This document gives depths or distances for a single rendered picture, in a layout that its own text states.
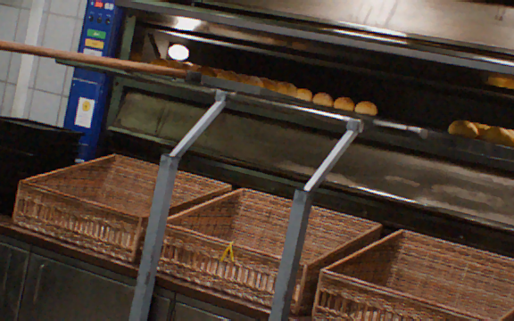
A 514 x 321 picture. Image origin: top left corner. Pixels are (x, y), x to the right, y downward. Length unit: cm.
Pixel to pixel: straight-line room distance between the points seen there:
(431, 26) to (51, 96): 161
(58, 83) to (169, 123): 57
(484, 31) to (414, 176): 51
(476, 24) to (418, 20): 20
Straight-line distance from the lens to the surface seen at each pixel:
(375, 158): 384
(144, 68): 398
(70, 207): 388
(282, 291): 329
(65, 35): 462
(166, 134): 424
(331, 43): 376
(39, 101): 467
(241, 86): 414
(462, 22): 375
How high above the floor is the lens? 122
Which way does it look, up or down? 4 degrees down
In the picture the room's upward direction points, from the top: 12 degrees clockwise
